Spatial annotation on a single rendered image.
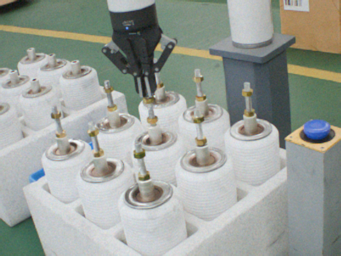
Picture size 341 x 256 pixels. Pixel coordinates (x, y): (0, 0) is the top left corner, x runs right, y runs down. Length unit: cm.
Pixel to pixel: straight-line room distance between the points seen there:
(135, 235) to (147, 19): 33
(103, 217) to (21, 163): 39
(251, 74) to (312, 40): 84
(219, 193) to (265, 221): 11
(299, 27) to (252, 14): 86
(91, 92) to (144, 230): 60
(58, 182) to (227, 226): 32
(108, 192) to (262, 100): 47
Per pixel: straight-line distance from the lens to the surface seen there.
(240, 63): 120
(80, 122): 131
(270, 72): 120
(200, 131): 87
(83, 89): 134
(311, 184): 82
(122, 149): 104
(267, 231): 97
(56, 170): 98
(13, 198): 128
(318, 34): 200
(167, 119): 109
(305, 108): 160
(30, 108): 129
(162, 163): 95
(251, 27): 119
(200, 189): 87
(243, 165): 95
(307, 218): 86
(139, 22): 86
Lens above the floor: 71
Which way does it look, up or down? 28 degrees down
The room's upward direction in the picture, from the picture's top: 9 degrees counter-clockwise
